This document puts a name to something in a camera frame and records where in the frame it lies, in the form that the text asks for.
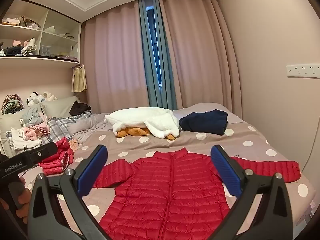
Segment grey plaid quilt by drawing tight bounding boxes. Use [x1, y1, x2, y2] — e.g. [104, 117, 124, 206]
[5, 110, 105, 150]

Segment grey pillow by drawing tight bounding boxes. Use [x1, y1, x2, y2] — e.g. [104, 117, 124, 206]
[41, 95, 81, 118]

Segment orange brown garment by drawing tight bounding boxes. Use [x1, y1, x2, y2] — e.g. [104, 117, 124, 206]
[115, 127, 175, 140]

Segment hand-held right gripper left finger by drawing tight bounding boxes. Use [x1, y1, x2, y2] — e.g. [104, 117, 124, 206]
[27, 144, 110, 240]

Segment pile of light clothes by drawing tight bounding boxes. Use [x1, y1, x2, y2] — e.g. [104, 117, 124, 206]
[0, 106, 43, 155]

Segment white plush toy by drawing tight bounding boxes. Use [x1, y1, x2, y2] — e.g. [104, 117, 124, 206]
[37, 91, 57, 102]

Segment panda plush toy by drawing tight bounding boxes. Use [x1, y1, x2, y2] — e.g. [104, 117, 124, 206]
[27, 92, 39, 107]

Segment navy blue garment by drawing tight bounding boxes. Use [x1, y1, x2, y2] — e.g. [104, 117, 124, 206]
[179, 109, 228, 136]

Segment white wall socket strip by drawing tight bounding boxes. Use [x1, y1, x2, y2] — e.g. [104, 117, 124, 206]
[286, 64, 320, 78]

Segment striped hanging cloth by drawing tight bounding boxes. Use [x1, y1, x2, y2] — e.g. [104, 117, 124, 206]
[72, 64, 88, 93]

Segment white fleece garment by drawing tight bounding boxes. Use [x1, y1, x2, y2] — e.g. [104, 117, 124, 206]
[104, 107, 180, 139]

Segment white folded clothes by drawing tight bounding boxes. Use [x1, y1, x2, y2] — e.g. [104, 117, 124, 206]
[10, 127, 42, 152]

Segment folded pinkish red puffer jacket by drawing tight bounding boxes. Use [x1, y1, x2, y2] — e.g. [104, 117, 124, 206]
[39, 137, 75, 176]

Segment white wall shelf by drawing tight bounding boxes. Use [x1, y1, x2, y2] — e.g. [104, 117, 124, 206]
[0, 0, 82, 68]

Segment heap of beige bags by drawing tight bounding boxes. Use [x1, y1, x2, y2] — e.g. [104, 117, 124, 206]
[1, 16, 41, 29]

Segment window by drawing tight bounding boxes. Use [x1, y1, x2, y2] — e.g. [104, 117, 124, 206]
[146, 6, 163, 85]

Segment clothes heap with dark garment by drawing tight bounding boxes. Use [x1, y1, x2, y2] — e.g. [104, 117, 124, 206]
[0, 37, 38, 56]

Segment black cloth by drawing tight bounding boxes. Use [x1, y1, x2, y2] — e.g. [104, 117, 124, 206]
[69, 101, 92, 117]

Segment dotted grey-pink bed cover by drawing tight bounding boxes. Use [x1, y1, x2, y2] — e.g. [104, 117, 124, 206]
[25, 102, 317, 240]

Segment person's left hand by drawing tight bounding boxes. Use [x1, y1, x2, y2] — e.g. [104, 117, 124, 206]
[14, 176, 33, 225]

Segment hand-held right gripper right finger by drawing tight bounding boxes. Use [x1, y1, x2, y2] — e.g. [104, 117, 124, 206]
[211, 144, 293, 240]

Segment teal curtain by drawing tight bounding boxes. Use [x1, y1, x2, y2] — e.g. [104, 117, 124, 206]
[138, 0, 178, 110]

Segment multicolour knitted cloth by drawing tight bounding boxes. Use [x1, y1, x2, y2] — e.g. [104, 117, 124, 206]
[1, 94, 24, 115]

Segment red down jacket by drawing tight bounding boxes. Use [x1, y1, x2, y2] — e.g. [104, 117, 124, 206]
[93, 147, 300, 240]

